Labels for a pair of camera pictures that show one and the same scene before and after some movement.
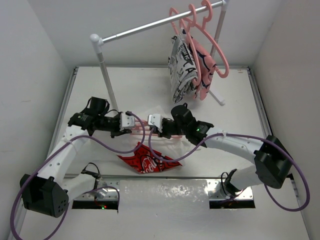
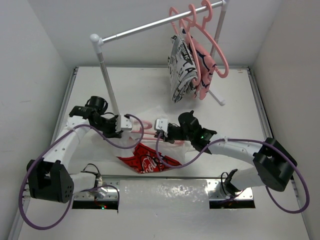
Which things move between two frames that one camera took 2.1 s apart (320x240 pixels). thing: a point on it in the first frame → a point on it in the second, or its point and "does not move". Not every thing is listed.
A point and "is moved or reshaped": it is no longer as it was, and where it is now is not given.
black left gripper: (117, 132) does not move
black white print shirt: (182, 68) does not move
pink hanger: (207, 4) does not move
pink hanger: (139, 129) is moved or reshaped
